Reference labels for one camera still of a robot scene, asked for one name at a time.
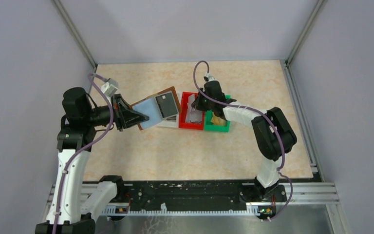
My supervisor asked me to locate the brown leather card holder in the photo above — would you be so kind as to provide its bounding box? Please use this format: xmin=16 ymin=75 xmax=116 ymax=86
xmin=130 ymin=86 xmax=181 ymax=131

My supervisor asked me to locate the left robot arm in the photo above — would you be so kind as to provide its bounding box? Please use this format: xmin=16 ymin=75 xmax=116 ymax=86
xmin=35 ymin=87 xmax=149 ymax=234

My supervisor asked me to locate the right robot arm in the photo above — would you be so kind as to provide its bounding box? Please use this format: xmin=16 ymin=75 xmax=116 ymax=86
xmin=191 ymin=76 xmax=297 ymax=199

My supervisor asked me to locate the white VIP card stack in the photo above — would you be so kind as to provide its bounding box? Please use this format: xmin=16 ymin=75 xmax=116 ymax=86
xmin=186 ymin=94 xmax=203 ymax=124

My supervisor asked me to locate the gold card in green bin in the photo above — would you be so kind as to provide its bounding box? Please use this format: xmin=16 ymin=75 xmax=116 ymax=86
xmin=210 ymin=116 xmax=226 ymax=126

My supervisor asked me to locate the translucent white plastic bin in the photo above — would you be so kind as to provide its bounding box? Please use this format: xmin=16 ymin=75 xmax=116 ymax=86
xmin=156 ymin=116 xmax=179 ymax=128

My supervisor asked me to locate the red plastic bin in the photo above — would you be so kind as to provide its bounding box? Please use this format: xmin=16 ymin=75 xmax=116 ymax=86
xmin=178 ymin=92 xmax=205 ymax=131

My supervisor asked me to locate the green plastic bin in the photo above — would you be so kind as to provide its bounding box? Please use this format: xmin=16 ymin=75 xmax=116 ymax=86
xmin=204 ymin=111 xmax=230 ymax=133

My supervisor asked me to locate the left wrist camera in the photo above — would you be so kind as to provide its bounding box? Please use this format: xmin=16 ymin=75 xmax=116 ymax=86
xmin=101 ymin=78 xmax=119 ymax=97

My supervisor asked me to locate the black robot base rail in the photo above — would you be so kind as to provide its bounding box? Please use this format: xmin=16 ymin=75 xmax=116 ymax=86
xmin=100 ymin=175 xmax=288 ymax=219

